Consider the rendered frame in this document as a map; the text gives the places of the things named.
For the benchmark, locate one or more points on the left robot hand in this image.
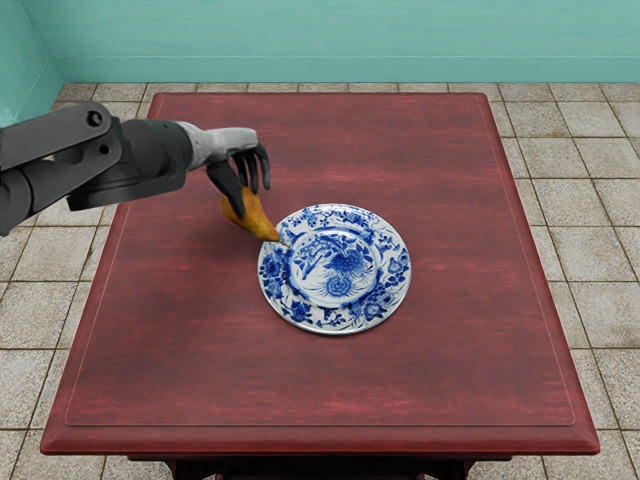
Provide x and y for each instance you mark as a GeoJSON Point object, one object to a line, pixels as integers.
{"type": "Point", "coordinates": [220, 142]}

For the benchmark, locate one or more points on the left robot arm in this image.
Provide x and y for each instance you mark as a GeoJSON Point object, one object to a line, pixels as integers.
{"type": "Point", "coordinates": [100, 155]}

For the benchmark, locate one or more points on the blue and white patterned plate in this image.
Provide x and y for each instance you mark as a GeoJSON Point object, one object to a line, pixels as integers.
{"type": "Point", "coordinates": [334, 269]}

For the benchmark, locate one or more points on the yellow pear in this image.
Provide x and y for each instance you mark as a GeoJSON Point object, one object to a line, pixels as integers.
{"type": "Point", "coordinates": [256, 218]}

